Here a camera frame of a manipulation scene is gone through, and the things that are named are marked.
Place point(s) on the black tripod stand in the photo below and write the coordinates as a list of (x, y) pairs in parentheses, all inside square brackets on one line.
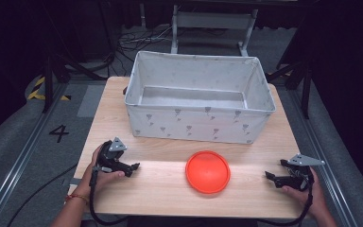
[(305, 85), (48, 82)]

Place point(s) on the white printed fabric storage box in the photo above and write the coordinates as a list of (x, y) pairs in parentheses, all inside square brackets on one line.
[(195, 123)]

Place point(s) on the person's left hand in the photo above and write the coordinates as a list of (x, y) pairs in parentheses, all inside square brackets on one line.
[(91, 179)]

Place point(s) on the grey metal stand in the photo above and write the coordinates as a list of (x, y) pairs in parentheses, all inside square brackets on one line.
[(212, 20)]

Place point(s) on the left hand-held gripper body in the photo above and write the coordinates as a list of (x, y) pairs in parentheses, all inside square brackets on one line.
[(112, 157)]

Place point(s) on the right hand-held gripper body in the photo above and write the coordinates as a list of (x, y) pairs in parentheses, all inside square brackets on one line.
[(302, 176)]

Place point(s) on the person's right hand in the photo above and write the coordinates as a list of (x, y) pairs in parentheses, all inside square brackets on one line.
[(315, 198)]

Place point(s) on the grey metal floor rail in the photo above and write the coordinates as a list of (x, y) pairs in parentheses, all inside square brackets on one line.
[(22, 157), (321, 151)]

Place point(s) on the orange round plastic plate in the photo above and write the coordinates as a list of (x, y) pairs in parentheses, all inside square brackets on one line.
[(208, 171)]

